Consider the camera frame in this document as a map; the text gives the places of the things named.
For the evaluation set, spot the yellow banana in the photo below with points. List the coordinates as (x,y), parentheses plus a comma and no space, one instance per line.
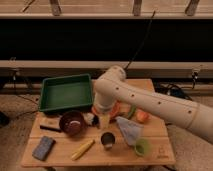
(82,149)

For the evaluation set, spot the green plastic tray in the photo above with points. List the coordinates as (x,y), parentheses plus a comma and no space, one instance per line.
(66,93)

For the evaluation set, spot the wooden table board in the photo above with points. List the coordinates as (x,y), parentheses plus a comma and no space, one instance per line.
(161,152)

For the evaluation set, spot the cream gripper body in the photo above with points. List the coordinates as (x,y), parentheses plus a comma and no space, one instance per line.
(104,120)

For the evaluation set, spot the small mixed toy pile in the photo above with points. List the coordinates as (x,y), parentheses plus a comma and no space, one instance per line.
(90,119)

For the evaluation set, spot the blue power adapter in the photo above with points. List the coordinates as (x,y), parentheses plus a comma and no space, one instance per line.
(178,93)

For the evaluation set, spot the green plastic cup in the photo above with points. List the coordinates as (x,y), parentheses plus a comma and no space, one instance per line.
(142,147)

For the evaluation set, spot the orange peach fruit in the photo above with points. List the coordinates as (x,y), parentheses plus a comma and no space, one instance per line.
(142,116)

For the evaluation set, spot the blue sponge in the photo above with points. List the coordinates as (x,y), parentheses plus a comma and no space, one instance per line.
(43,148)

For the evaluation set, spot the dark purple bowl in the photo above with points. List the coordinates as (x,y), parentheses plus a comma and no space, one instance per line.
(72,123)

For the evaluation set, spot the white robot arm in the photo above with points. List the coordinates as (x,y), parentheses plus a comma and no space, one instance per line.
(192,116)

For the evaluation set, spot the metal cup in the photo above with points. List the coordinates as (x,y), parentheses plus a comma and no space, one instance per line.
(108,140)

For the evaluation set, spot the orange plastic bowl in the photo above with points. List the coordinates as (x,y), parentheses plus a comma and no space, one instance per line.
(113,113)

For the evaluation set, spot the grey cloth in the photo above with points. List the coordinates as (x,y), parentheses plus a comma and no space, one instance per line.
(130,130)

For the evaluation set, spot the green cucumber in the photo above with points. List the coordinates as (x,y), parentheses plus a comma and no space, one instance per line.
(131,112)

